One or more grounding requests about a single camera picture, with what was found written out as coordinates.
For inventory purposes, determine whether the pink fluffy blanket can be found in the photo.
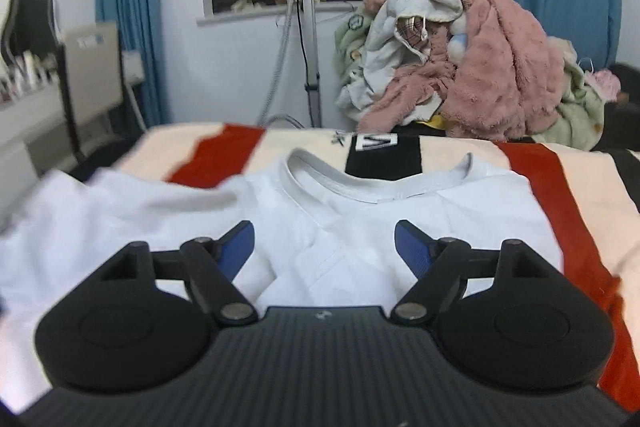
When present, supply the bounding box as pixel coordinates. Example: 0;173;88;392
356;0;581;140

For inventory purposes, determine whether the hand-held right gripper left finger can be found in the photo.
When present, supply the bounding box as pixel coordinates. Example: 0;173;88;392
98;220;259;327

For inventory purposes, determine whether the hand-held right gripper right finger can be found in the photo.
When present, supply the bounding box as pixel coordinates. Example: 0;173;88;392
390;219;546;327

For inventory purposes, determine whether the beige chair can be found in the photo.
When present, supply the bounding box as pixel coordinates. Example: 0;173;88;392
27;22;147;168

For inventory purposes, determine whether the pile of clothes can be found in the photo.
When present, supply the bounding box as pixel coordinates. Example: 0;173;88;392
334;4;607;152

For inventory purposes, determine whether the striped cream red black blanket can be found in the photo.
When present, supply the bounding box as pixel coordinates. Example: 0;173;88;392
0;122;640;414

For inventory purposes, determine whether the garment steamer stand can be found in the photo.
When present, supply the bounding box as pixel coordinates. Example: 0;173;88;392
255;0;323;130

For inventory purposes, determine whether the white desk with small things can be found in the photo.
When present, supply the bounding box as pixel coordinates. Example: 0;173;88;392
0;52;68;180

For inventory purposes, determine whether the grey white hooded garment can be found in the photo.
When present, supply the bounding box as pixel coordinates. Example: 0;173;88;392
336;0;507;112

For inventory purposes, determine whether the white t-shirt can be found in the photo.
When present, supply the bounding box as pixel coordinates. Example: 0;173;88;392
0;148;566;414

